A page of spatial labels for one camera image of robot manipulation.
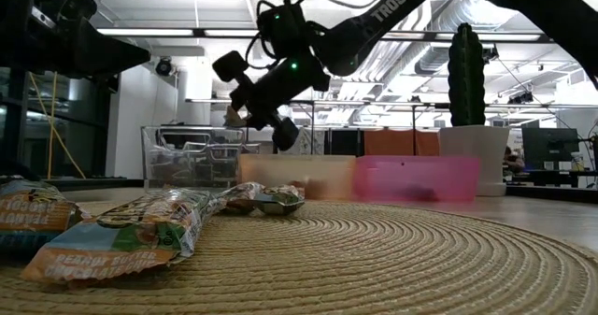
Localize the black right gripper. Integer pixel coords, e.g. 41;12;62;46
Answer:
212;50;331;151

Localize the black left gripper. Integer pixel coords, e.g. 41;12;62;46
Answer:
0;0;151;80

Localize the peanut butter chocolate granola bar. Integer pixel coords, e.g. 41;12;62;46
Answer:
218;181;265;214
222;104;249;129
0;179;84;256
21;188;226;287
254;183;306;216

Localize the black metal rack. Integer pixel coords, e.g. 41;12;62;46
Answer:
0;66;113;179

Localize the clear plastic bin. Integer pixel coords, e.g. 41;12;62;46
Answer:
140;124;248;191

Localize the orange partition panel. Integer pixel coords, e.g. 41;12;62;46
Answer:
363;130;440;157

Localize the round woven straw placemat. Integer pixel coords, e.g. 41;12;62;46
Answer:
0;197;598;315

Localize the pink plastic bin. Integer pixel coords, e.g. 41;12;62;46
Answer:
353;154;482;204

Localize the green cactus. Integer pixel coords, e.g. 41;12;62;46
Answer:
447;22;488;127

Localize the white plant pot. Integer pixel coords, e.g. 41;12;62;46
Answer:
437;124;511;197

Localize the person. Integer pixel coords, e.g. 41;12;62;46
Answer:
503;145;525;175

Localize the black computer monitor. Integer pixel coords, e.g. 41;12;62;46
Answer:
521;127;580;171

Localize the black background desk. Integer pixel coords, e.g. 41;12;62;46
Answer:
504;167;598;204

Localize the black wall-mounted camera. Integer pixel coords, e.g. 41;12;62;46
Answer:
155;56;175;78

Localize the yellow cord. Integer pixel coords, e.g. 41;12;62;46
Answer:
27;71;88;180

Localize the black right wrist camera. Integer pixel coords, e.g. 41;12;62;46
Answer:
255;0;313;62

